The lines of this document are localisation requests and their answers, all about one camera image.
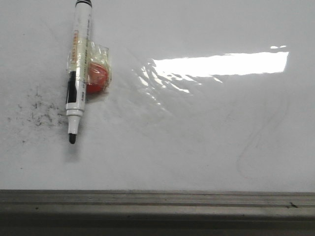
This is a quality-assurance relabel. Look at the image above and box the red magnet taped to marker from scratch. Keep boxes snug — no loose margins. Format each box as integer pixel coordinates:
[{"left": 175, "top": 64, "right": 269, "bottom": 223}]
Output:
[{"left": 86, "top": 41, "right": 112, "bottom": 94}]

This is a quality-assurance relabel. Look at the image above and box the white black whiteboard marker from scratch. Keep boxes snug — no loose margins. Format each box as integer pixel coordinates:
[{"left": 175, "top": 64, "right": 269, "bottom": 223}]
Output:
[{"left": 65, "top": 0, "right": 93, "bottom": 144}]

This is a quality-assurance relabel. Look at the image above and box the white whiteboard surface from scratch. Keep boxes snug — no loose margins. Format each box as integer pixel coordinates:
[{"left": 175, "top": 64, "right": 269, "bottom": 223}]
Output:
[{"left": 0, "top": 0, "right": 315, "bottom": 192}]

